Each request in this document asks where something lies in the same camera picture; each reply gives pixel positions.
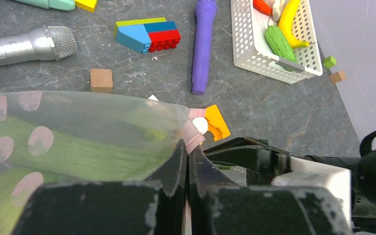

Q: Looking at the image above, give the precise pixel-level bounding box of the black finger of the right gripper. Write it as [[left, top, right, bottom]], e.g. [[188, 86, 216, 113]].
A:
[[204, 137, 292, 186]]

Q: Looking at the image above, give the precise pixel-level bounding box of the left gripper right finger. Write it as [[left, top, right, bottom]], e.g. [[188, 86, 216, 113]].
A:
[[188, 147, 352, 235]]

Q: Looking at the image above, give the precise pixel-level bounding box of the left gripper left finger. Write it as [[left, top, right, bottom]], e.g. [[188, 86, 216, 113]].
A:
[[13, 141, 187, 235]]

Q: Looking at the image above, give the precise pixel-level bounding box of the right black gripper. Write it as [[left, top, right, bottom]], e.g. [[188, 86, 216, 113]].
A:
[[305, 131, 376, 235]]

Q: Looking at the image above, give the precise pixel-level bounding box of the clear polka dot zip bag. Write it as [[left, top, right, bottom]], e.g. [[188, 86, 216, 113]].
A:
[[0, 91, 208, 235]]

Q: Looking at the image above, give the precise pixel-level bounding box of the orange stepped brick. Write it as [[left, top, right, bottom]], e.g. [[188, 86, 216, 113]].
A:
[[205, 104, 231, 141]]

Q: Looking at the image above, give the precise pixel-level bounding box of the tan wooden cube right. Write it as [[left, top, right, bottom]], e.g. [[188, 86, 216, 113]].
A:
[[329, 70, 347, 84]]

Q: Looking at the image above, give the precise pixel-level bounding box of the white perforated plastic basket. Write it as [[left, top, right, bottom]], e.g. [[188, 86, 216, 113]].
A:
[[230, 0, 324, 85]]

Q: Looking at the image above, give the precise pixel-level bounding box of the short green toy gourd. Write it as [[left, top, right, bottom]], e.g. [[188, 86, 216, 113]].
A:
[[264, 25, 297, 62]]

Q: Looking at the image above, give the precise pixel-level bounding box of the small green cube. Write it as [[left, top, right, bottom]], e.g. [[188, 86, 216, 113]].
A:
[[323, 56, 337, 69]]

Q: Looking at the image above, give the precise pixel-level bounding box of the small wooden cube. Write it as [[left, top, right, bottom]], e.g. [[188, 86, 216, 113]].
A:
[[91, 69, 113, 94]]

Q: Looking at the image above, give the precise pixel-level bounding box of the yellow toy banana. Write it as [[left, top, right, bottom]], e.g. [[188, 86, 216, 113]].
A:
[[278, 0, 309, 48]]

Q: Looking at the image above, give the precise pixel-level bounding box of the purple toy microphone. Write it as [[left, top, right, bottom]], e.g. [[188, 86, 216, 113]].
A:
[[191, 0, 217, 95]]

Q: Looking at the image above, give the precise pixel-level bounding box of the blue red green brick stack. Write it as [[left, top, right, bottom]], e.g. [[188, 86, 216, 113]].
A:
[[113, 17, 181, 54]]

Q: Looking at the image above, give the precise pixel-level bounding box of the silver toy microphone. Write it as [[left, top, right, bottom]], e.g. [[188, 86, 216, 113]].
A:
[[0, 25, 77, 66]]

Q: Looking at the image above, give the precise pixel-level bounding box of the yellow small brick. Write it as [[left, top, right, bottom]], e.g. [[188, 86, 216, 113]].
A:
[[75, 0, 98, 13]]

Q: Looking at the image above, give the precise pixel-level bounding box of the mint green toy microphone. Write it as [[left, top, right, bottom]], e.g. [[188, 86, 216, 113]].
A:
[[16, 0, 75, 11]]

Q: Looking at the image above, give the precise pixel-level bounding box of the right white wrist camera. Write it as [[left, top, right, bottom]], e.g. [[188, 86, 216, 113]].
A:
[[271, 157, 352, 225]]

